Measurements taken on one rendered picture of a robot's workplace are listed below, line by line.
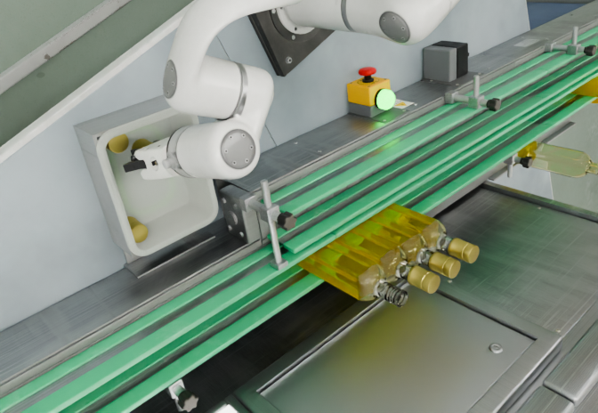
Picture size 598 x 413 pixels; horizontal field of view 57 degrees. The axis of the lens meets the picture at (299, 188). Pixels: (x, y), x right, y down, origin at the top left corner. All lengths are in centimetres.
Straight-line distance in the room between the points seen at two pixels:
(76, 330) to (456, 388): 61
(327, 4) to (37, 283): 67
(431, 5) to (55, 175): 64
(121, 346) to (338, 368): 37
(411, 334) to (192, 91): 62
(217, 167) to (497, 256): 81
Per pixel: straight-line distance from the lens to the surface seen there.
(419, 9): 88
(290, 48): 111
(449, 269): 99
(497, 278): 126
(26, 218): 96
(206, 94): 67
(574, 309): 120
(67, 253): 100
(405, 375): 99
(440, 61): 143
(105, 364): 89
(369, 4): 93
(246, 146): 69
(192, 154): 71
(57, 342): 94
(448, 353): 103
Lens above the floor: 162
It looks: 45 degrees down
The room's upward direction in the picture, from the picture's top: 113 degrees clockwise
